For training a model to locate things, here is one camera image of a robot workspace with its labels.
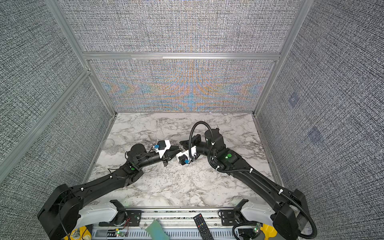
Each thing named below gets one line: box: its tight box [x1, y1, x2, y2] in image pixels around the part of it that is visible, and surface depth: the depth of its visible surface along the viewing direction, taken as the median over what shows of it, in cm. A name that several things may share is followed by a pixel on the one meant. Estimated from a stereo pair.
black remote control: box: [193, 213, 214, 240], surface depth 71 cm
